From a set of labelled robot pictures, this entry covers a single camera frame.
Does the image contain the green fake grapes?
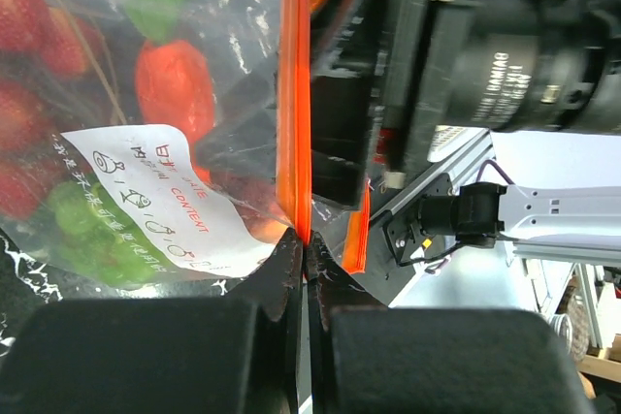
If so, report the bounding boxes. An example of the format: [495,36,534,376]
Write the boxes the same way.
[48,180,168,288]

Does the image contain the clear zip top bag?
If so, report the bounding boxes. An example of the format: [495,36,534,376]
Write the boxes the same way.
[1,0,365,312]

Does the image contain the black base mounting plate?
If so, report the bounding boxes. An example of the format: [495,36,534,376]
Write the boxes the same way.
[357,160,479,306]

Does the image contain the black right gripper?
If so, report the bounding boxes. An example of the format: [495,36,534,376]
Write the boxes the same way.
[378,0,620,189]

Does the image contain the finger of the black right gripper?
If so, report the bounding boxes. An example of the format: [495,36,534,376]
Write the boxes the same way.
[193,35,379,211]

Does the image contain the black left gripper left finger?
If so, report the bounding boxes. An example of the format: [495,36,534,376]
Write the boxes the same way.
[227,229,304,413]

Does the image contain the red fake strawberries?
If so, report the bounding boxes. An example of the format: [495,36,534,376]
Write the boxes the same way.
[1,0,103,221]

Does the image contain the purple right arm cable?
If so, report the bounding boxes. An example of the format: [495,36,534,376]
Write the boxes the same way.
[477,159,518,187]

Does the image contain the red fake tomato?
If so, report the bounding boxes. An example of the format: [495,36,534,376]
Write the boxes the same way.
[135,40,214,145]

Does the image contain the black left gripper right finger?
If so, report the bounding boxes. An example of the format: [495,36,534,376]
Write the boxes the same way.
[305,233,386,413]

